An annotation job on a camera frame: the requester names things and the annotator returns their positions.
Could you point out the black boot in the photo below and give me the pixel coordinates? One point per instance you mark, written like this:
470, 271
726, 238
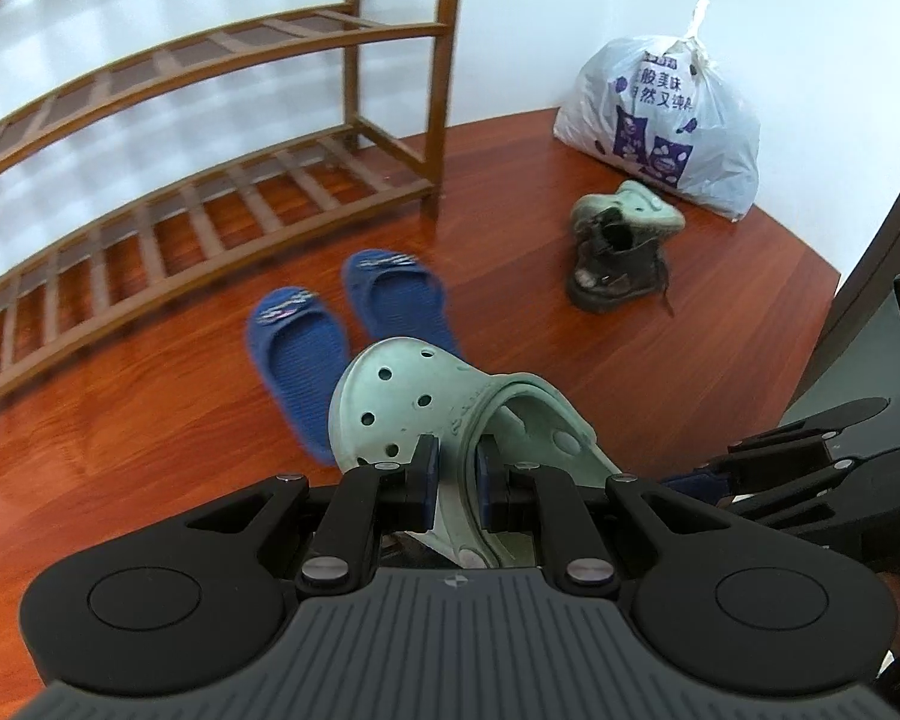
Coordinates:
615, 270

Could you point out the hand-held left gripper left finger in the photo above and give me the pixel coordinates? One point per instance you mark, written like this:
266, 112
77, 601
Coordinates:
426, 480

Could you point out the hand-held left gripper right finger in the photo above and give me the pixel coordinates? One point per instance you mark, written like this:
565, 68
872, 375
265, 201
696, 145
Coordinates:
484, 487

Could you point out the dark grey door frame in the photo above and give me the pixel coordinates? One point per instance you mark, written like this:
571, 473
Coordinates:
862, 262

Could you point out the mint green clog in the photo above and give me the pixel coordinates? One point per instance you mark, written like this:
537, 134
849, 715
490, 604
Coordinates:
637, 202
390, 405

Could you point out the white printed plastic bag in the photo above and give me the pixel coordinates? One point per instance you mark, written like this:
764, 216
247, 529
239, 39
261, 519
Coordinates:
667, 90

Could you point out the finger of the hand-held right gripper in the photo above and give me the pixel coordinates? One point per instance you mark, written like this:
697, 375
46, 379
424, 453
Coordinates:
810, 439
697, 486

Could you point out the wooden shoe rack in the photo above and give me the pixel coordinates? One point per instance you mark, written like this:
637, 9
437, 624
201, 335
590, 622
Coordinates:
450, 52

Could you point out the blue slipper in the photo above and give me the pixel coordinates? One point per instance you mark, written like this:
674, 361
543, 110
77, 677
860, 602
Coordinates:
300, 360
397, 300

